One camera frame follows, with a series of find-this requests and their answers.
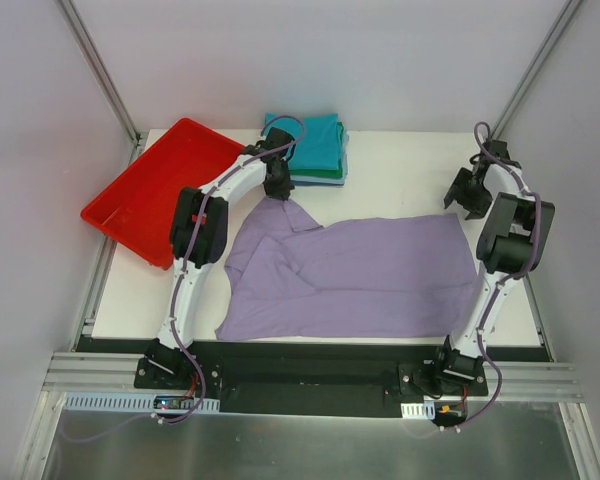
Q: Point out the aluminium frame post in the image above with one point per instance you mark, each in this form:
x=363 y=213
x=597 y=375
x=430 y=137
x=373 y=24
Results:
x=95 y=62
x=547 y=47

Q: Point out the white cable duct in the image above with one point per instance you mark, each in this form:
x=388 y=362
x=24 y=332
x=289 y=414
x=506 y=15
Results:
x=418 y=411
x=129 y=403

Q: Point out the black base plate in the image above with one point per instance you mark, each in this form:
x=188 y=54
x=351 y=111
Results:
x=338 y=380

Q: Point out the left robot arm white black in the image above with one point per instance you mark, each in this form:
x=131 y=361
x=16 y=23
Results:
x=199 y=235

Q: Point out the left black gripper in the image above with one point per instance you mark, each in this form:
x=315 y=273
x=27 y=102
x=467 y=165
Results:
x=278 y=181

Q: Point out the teal folded t shirt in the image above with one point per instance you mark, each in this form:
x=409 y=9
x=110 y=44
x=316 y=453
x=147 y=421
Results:
x=320 y=152

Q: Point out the left aluminium frame post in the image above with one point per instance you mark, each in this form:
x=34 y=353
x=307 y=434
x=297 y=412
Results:
x=95 y=62

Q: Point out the red plastic bin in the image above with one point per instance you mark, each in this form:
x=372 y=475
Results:
x=137 y=208

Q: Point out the purple t shirt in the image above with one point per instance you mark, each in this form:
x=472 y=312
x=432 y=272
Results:
x=361 y=278

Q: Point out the right white cable duct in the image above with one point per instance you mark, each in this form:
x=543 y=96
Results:
x=418 y=411

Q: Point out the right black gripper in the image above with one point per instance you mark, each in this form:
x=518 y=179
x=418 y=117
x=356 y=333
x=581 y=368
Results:
x=469 y=189

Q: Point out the right aluminium frame post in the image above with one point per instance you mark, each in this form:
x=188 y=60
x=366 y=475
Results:
x=547 y=47

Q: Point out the light blue folded t shirt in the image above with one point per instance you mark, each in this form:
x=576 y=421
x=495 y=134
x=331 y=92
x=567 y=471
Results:
x=325 y=180

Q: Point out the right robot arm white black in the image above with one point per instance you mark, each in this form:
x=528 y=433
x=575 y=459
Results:
x=510 y=245

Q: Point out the left white cable duct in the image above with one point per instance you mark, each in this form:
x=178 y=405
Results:
x=129 y=403

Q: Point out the aluminium front rail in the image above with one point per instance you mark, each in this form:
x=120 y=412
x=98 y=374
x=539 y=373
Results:
x=91 y=372

